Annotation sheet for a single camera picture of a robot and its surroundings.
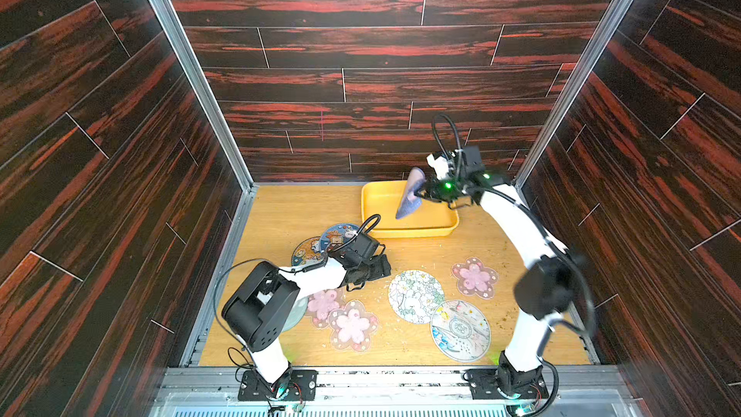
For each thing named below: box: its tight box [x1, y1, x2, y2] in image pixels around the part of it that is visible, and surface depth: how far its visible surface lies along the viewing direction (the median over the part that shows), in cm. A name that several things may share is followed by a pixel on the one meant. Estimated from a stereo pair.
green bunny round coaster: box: [280, 295, 309, 334], surface depth 88 cm
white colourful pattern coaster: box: [430, 300, 493, 363], surface depth 84 cm
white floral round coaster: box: [387, 269, 445, 325], surface depth 91 cm
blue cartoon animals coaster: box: [291, 236, 328, 269], surface depth 103 cm
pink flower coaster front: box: [328, 299, 380, 353], surface depth 86 cm
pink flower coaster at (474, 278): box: [451, 256, 499, 301], surface depth 95 cm
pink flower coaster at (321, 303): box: [304, 286, 347, 330], surface depth 90 cm
